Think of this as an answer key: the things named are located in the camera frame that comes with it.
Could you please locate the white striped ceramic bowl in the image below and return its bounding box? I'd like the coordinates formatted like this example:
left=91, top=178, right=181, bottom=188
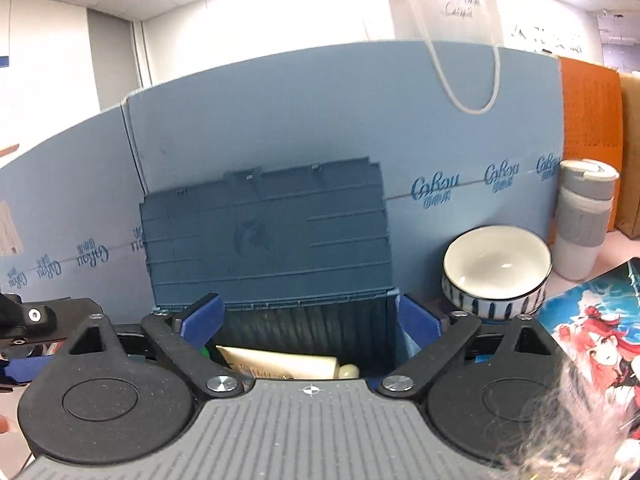
left=442, top=226, right=552, bottom=322

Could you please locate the cream tube bottle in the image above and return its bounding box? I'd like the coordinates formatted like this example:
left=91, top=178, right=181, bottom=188
left=217, top=346, right=360, bottom=380

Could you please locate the large light blue carton left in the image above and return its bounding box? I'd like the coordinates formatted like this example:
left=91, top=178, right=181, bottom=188
left=1, top=106, right=154, bottom=323

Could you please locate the dark blue plastic storage box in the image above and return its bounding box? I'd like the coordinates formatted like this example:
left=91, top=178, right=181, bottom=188
left=140, top=158, right=397, bottom=377

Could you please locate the anime picture mat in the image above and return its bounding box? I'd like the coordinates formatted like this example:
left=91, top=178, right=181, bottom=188
left=536, top=257, right=639, bottom=479

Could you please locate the grey white tumbler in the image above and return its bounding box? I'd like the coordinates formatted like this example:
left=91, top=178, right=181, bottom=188
left=552, top=158, right=620, bottom=282

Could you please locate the light blue carton right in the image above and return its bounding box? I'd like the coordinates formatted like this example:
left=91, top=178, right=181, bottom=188
left=127, top=41, right=563, bottom=298

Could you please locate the brown cardboard box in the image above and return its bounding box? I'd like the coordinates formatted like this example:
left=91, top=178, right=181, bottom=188
left=615, top=74, right=640, bottom=238

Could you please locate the orange box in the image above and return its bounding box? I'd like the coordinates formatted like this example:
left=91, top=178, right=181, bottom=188
left=546, top=55, right=625, bottom=246

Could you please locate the white paper shopping bag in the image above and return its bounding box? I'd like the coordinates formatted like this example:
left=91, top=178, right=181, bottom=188
left=346, top=0, right=502, bottom=116

